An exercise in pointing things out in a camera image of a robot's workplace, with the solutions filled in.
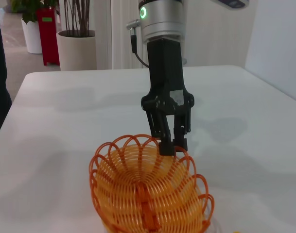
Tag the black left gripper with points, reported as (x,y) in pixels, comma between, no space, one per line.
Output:
(164,72)

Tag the large white planter pot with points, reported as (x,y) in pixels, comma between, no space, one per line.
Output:
(76,53)

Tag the bare dark branches plant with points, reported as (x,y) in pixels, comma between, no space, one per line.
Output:
(77,17)

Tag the red stand with green label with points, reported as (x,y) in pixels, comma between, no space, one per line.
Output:
(49,41)

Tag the small white planter pot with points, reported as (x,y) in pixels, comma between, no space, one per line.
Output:
(32,38)

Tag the green leafy plant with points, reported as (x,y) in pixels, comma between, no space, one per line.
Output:
(28,9)

